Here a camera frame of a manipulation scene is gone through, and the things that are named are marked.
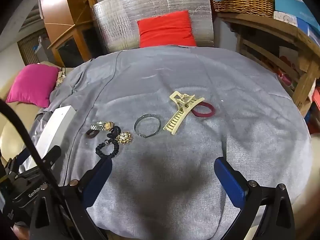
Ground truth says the air vent grille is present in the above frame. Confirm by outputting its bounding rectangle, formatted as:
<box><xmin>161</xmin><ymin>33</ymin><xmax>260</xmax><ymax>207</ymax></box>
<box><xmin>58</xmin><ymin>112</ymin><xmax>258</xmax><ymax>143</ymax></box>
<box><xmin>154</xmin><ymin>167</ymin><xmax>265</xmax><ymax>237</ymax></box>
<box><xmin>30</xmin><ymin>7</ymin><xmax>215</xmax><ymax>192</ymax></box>
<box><xmin>20</xmin><ymin>7</ymin><xmax>46</xmax><ymax>28</ymax></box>

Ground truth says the grey metal bangle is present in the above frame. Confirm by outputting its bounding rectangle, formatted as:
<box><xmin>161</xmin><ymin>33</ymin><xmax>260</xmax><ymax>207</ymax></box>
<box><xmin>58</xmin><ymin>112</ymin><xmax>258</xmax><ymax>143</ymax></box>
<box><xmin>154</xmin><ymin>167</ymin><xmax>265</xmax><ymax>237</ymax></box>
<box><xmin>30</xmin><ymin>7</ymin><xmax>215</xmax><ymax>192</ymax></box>
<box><xmin>134</xmin><ymin>113</ymin><xmax>161</xmax><ymax>138</ymax></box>

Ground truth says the black scrunchie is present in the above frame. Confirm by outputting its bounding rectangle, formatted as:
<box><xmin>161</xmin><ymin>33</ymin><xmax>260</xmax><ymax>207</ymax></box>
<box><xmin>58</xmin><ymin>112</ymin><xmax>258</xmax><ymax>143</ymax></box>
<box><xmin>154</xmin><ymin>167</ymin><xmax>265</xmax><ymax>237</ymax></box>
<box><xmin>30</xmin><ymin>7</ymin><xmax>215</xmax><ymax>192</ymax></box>
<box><xmin>95</xmin><ymin>139</ymin><xmax>121</xmax><ymax>160</ymax></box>

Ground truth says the maroon ring bangle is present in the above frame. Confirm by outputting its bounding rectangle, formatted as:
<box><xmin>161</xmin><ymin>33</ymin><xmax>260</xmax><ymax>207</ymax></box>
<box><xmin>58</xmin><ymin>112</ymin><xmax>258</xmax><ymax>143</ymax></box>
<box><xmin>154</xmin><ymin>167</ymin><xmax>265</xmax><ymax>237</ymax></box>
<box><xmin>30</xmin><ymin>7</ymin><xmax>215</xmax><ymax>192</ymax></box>
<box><xmin>191</xmin><ymin>102</ymin><xmax>216</xmax><ymax>119</ymax></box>

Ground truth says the cream hair claw clip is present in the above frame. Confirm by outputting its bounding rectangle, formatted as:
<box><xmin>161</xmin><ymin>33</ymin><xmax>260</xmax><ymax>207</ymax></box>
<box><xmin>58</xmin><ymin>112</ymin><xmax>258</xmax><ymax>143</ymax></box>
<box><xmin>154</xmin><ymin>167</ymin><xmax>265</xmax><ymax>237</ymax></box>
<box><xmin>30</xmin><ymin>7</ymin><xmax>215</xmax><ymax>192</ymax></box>
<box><xmin>163</xmin><ymin>91</ymin><xmax>205</xmax><ymax>135</ymax></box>

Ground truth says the silver foil mat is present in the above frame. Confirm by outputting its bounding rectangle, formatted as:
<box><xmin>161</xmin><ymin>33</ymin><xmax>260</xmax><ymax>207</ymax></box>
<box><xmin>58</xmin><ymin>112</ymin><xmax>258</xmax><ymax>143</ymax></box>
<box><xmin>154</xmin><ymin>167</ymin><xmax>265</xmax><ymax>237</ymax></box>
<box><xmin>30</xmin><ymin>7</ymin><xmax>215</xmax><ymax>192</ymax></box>
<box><xmin>91</xmin><ymin>0</ymin><xmax>214</xmax><ymax>54</ymax></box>

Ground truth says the grey blanket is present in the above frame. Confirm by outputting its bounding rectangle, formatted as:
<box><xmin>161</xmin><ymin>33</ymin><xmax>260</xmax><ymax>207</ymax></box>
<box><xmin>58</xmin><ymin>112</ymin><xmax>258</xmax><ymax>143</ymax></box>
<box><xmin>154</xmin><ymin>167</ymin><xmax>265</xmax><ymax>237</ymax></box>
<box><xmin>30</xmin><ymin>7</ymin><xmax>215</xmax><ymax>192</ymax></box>
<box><xmin>30</xmin><ymin>45</ymin><xmax>313</xmax><ymax>240</ymax></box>

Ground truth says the gold silver wristwatch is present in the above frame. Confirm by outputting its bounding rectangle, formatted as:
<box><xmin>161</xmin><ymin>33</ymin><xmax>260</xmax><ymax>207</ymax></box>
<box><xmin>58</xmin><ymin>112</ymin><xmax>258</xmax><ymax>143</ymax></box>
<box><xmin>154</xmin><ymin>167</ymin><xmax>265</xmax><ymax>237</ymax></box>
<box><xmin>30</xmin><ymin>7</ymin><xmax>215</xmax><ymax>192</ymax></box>
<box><xmin>90</xmin><ymin>121</ymin><xmax>115</xmax><ymax>131</ymax></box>

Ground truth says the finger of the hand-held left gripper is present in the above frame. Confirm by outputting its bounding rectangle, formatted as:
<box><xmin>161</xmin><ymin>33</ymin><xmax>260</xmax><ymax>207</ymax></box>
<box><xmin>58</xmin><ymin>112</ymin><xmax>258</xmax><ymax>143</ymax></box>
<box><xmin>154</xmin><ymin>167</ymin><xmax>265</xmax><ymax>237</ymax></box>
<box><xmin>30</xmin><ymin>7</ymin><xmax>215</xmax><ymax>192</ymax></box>
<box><xmin>7</xmin><ymin>149</ymin><xmax>32</xmax><ymax>174</ymax></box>
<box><xmin>37</xmin><ymin>145</ymin><xmax>62</xmax><ymax>172</ymax></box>

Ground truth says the illustrated card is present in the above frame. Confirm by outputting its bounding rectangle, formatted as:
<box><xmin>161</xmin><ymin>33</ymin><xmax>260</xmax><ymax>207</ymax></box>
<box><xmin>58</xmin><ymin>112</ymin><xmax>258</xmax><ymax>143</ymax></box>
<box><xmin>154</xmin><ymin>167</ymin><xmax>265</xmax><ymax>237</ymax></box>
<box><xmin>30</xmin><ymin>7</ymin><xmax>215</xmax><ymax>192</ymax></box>
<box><xmin>273</xmin><ymin>11</ymin><xmax>298</xmax><ymax>27</ymax></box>

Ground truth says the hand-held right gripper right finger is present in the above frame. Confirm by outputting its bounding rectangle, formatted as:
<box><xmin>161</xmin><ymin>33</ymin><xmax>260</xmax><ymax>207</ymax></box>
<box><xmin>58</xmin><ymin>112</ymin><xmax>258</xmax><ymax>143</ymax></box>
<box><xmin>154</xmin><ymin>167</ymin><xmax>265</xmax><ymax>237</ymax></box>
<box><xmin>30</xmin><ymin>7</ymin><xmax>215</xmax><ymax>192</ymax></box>
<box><xmin>214</xmin><ymin>157</ymin><xmax>295</xmax><ymax>240</ymax></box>

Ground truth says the wooden cabinet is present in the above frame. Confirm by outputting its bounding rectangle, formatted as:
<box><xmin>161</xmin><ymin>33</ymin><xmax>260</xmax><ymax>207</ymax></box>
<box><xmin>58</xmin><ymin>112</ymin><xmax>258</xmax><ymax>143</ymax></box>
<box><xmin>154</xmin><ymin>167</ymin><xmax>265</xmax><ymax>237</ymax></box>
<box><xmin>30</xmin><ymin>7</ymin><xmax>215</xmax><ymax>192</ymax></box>
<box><xmin>47</xmin><ymin>0</ymin><xmax>105</xmax><ymax>65</ymax></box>

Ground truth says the white box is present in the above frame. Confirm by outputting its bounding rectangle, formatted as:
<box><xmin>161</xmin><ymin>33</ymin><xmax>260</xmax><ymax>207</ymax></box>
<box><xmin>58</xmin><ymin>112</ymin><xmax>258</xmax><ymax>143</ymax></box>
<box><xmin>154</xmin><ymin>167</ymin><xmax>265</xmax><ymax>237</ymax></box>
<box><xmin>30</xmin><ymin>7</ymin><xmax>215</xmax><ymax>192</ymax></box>
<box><xmin>19</xmin><ymin>105</ymin><xmax>77</xmax><ymax>173</ymax></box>

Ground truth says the brown door panel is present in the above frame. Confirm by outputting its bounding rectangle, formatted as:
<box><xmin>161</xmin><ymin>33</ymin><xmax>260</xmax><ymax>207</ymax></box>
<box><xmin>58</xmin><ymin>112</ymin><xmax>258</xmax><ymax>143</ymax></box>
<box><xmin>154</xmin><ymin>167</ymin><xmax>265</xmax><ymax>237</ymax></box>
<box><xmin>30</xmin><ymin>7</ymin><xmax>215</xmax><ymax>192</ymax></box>
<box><xmin>39</xmin><ymin>0</ymin><xmax>75</xmax><ymax>32</ymax></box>

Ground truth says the gold rhinestone brooch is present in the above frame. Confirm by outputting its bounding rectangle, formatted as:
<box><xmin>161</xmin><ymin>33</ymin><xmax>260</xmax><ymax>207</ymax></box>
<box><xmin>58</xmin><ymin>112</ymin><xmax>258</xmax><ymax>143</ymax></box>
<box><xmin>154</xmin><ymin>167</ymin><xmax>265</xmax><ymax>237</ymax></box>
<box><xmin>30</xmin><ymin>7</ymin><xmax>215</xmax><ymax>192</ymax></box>
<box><xmin>115</xmin><ymin>131</ymin><xmax>134</xmax><ymax>145</ymax></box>

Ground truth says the red cushion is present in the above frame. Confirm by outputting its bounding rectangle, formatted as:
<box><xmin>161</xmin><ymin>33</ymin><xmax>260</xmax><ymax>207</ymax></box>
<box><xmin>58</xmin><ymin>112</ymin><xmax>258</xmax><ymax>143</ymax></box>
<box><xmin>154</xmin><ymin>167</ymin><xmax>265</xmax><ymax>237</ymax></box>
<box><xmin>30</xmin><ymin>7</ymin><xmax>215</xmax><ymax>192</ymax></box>
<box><xmin>137</xmin><ymin>10</ymin><xmax>197</xmax><ymax>48</ymax></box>

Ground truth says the black hair tie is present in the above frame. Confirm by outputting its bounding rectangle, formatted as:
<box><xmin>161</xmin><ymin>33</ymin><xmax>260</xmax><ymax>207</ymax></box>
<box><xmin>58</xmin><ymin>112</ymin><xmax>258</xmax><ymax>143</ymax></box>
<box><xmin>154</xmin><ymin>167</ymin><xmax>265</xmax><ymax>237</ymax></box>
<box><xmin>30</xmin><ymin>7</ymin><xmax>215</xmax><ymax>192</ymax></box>
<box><xmin>107</xmin><ymin>126</ymin><xmax>122</xmax><ymax>139</ymax></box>

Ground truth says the pink cushion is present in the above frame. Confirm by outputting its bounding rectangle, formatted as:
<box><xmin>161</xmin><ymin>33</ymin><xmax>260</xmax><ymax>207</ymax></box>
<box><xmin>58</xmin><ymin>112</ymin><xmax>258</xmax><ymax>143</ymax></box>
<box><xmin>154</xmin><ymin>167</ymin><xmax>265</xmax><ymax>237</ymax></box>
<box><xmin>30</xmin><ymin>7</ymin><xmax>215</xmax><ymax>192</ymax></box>
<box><xmin>5</xmin><ymin>64</ymin><xmax>61</xmax><ymax>108</ymax></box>

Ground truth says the black cable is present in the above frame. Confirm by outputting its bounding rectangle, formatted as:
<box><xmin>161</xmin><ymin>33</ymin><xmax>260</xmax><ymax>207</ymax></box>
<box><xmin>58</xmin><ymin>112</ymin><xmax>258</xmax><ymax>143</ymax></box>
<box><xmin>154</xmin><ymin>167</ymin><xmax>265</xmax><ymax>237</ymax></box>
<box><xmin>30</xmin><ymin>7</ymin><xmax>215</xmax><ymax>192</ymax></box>
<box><xmin>0</xmin><ymin>99</ymin><xmax>67</xmax><ymax>200</ymax></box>

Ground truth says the person's left hand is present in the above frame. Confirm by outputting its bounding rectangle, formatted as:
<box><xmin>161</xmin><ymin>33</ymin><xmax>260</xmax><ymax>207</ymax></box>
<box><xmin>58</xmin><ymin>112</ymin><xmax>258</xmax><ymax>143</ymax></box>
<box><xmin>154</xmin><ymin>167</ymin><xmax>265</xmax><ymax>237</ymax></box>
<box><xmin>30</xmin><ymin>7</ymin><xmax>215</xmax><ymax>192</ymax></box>
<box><xmin>12</xmin><ymin>225</ymin><xmax>29</xmax><ymax>240</ymax></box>

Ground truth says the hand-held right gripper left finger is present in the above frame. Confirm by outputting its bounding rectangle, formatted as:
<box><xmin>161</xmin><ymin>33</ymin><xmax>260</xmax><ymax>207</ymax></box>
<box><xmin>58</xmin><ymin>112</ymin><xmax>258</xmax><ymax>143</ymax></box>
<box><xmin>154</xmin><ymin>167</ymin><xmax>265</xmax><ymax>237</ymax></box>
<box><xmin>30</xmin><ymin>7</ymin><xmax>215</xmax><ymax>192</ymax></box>
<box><xmin>29</xmin><ymin>156</ymin><xmax>113</xmax><ymax>240</ymax></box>

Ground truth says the patterned cloth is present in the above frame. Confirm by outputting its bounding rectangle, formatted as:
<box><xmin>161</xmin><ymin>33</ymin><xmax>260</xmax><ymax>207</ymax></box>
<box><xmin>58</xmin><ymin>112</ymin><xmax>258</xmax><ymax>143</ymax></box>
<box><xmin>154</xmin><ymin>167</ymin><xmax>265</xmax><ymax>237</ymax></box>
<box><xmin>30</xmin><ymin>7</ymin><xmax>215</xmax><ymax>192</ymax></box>
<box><xmin>55</xmin><ymin>67</ymin><xmax>67</xmax><ymax>87</ymax></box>

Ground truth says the blue booklet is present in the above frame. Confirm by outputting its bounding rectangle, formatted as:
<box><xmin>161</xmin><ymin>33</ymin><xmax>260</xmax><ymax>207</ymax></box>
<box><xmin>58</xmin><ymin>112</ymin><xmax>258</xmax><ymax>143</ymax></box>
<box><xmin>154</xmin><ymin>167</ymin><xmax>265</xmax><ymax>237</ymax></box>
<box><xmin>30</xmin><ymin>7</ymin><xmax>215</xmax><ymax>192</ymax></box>
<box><xmin>273</xmin><ymin>0</ymin><xmax>320</xmax><ymax>37</ymax></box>

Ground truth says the window blind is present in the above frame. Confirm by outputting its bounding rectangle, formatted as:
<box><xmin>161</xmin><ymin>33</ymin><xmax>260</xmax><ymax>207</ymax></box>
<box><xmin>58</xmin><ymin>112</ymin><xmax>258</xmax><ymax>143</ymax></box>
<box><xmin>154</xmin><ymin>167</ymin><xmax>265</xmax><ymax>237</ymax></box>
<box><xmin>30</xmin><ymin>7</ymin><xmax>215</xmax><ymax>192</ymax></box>
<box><xmin>17</xmin><ymin>29</ymin><xmax>48</xmax><ymax>65</ymax></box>

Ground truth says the beige sofa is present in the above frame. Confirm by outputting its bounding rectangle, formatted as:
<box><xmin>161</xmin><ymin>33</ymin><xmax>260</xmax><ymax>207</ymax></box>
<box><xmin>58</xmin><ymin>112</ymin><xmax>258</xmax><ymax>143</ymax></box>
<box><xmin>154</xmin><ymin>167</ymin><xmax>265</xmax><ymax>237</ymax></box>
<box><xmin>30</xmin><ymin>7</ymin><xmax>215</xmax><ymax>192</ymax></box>
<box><xmin>0</xmin><ymin>60</ymin><xmax>64</xmax><ymax>167</ymax></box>

